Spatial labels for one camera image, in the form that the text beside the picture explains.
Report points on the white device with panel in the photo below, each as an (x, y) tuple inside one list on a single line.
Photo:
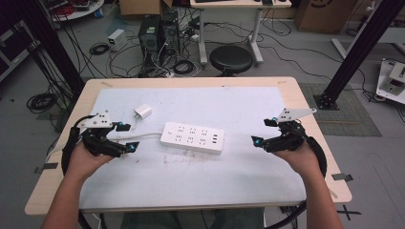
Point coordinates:
[(391, 82)]

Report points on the round white table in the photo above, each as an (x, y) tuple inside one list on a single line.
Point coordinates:
[(79, 12)]

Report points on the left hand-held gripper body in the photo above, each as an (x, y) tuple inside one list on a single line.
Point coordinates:
[(102, 144)]

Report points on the white charger plug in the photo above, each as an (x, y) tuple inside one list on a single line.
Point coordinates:
[(143, 112)]

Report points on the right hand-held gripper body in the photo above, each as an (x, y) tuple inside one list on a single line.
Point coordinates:
[(288, 141)]

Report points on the person's legs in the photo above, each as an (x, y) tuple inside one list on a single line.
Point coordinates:
[(191, 220)]

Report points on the black tape cross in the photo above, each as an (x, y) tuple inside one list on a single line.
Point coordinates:
[(348, 212)]

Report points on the white table mat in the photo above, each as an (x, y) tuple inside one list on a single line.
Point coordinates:
[(223, 178)]

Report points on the large cardboard box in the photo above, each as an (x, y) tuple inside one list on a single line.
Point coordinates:
[(324, 16)]

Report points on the grey tape strip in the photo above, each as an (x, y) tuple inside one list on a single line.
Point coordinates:
[(47, 166), (342, 177)]

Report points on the grey floor mat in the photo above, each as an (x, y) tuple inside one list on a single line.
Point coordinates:
[(350, 120)]

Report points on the white desk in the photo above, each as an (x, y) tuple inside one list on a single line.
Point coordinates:
[(242, 4)]

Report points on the black round stool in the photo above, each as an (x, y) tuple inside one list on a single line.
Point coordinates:
[(230, 58)]

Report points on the white power supply box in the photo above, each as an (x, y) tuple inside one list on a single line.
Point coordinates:
[(117, 39)]

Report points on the dark metal rack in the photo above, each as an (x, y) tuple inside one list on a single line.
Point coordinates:
[(14, 47)]

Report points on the small cardboard box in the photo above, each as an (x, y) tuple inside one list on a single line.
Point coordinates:
[(140, 6)]

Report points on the white floor power strip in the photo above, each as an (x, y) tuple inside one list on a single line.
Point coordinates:
[(168, 75)]

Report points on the black computer tower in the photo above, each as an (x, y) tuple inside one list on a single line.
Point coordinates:
[(149, 38), (170, 31)]

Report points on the person's right hand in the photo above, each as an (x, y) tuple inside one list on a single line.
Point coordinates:
[(304, 160)]

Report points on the black metal stand post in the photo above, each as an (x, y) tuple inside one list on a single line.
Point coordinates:
[(54, 47), (359, 51)]

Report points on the person's left hand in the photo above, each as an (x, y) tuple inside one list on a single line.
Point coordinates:
[(83, 163)]

